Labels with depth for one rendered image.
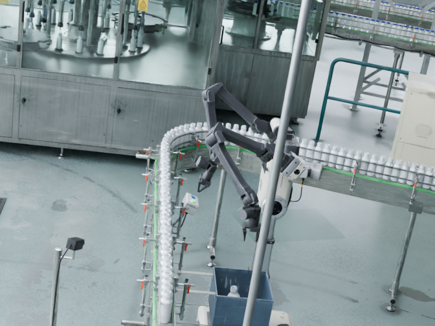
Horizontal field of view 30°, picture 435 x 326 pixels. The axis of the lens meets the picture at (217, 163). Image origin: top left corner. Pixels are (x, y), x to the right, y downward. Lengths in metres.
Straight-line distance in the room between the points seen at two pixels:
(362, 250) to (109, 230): 2.24
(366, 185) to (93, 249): 2.22
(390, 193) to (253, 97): 4.06
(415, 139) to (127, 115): 2.91
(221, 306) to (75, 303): 1.76
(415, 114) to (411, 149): 0.37
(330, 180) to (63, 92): 2.96
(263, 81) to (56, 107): 2.96
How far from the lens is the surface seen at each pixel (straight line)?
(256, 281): 2.03
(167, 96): 7.93
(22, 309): 5.86
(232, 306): 4.43
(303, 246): 7.18
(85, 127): 8.07
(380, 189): 6.25
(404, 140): 8.49
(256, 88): 9.96
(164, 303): 3.94
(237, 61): 9.84
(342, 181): 6.25
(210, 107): 4.91
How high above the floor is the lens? 3.21
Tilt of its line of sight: 22 degrees down
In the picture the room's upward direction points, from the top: 9 degrees clockwise
